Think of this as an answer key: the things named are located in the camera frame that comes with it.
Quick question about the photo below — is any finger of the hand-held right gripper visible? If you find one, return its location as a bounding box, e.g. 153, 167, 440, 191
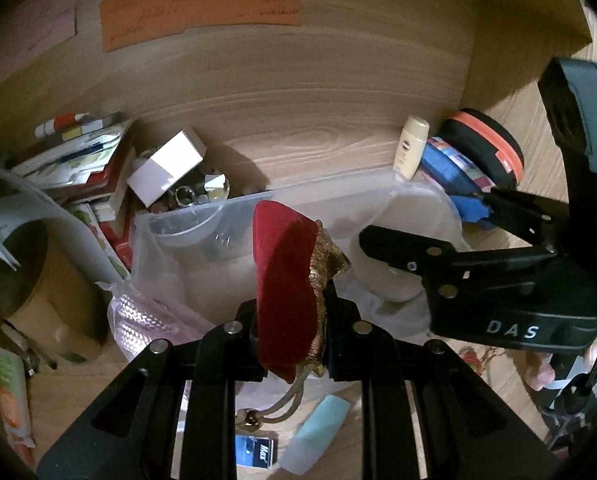
359, 225, 559, 296
481, 187, 572, 248

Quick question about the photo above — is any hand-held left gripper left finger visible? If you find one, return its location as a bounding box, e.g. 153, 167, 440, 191
36, 301, 268, 480

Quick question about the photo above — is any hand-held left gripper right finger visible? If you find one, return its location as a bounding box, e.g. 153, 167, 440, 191
323, 280, 562, 480

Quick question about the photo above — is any red velvet pouch gold trim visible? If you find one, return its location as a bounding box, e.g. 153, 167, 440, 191
236, 200, 352, 431

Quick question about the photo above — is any clear plastic container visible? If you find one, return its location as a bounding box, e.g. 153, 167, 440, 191
131, 167, 472, 331

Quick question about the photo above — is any person's right hand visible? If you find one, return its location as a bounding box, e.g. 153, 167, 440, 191
527, 335, 597, 392

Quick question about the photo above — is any blue patchwork pouch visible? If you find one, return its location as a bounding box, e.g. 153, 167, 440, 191
421, 137, 497, 231

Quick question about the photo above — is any pale blue plastic case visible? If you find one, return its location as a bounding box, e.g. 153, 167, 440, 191
278, 394, 352, 476

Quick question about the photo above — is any black pouch with orange zip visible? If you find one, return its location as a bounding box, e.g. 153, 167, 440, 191
439, 109, 526, 191

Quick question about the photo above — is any small dark staples box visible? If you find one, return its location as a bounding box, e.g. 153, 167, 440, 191
235, 434, 279, 470

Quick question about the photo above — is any person's patterned clothing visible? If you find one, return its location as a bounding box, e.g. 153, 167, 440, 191
543, 370, 597, 461

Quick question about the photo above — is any cream lotion bottle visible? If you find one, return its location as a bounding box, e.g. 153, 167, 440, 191
393, 116, 430, 181

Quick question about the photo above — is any bagged white knitted item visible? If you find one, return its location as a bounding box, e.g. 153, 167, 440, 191
96, 280, 229, 386

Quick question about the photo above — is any small clear plastic cup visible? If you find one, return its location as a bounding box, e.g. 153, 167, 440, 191
151, 202, 226, 261

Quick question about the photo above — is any glass crystal ornament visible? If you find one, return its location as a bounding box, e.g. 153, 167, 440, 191
203, 172, 232, 198

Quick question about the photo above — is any cardboard tube can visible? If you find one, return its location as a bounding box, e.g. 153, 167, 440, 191
0, 220, 112, 363

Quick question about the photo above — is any small white box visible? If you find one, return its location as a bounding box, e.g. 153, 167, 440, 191
127, 129, 208, 207

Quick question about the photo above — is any wooden shelf board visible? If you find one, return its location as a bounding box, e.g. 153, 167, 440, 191
429, 0, 594, 56

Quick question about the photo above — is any stack of books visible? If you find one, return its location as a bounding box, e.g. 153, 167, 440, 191
13, 120, 139, 271

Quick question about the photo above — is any green orange printed tube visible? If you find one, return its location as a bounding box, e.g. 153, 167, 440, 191
0, 350, 36, 466

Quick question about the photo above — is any curled white paper sheet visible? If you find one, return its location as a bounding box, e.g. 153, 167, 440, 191
0, 169, 129, 281

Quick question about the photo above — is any red white marker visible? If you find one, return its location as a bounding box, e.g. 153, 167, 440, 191
34, 112, 89, 138

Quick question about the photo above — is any orange sticky note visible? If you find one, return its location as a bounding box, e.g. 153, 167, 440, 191
100, 0, 303, 53

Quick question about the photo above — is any pink sticky note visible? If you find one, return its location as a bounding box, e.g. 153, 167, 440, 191
0, 0, 78, 86

